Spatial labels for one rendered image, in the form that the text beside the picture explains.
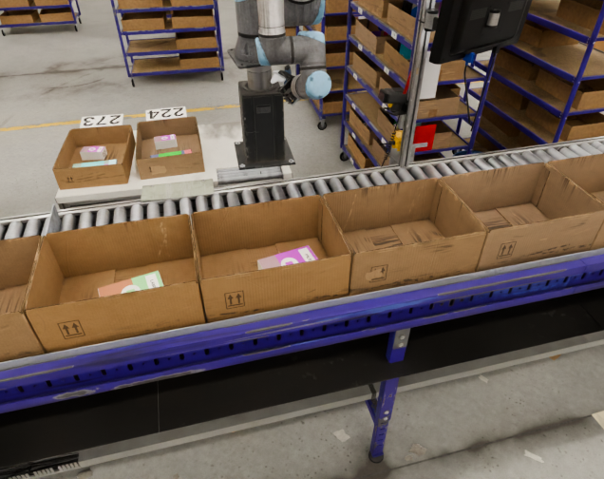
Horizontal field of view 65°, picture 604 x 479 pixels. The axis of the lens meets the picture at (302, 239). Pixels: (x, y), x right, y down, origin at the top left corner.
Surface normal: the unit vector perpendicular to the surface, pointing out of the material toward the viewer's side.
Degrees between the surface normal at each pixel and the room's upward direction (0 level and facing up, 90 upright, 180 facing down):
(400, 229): 1
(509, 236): 90
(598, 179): 89
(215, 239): 90
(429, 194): 90
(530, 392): 0
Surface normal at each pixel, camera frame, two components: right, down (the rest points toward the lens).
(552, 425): 0.00, -0.78
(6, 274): 0.25, 0.60
